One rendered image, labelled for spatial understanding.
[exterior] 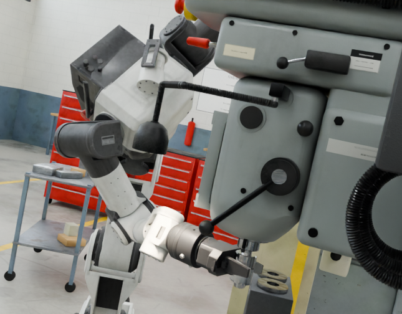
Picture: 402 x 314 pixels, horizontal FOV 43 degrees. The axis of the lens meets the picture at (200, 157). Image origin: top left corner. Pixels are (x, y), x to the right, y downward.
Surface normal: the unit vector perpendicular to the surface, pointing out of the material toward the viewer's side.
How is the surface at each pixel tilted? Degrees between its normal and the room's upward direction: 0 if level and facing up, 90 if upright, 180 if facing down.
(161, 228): 66
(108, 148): 79
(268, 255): 90
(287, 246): 90
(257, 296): 90
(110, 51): 58
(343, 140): 90
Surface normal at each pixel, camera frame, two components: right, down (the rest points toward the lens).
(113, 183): 0.52, 0.28
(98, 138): 0.81, 0.02
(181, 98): 0.66, 0.13
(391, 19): -0.30, 0.02
